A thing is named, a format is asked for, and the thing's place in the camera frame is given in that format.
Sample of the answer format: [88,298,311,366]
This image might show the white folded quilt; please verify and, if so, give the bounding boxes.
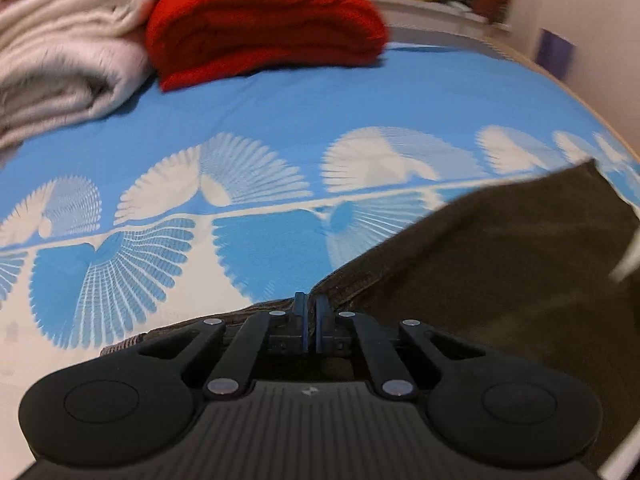
[1,0,155,148]

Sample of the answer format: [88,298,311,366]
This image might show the brown corduroy pants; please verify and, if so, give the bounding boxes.
[98,158,640,470]

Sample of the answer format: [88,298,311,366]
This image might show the blue white patterned bedsheet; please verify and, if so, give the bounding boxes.
[1,44,639,479]

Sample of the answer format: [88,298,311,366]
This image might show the purple paper bag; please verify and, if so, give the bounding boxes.
[535,29,575,80]

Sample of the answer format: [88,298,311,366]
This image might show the red folded blanket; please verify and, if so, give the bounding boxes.
[145,0,388,92]

